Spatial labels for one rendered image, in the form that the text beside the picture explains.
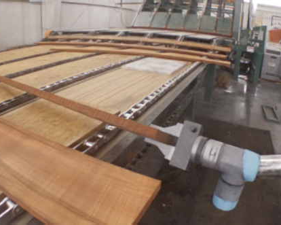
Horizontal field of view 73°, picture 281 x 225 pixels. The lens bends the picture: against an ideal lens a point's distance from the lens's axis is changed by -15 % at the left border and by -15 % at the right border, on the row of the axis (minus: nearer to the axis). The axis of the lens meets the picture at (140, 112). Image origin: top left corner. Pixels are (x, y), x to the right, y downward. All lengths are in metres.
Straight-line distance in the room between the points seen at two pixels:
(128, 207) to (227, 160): 0.27
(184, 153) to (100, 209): 0.27
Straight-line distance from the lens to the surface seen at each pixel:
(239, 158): 0.56
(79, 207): 0.47
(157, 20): 8.78
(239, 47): 5.74
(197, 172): 2.02
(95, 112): 0.70
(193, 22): 8.42
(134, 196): 0.49
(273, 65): 6.82
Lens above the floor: 1.22
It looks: 23 degrees down
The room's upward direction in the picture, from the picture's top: 2 degrees clockwise
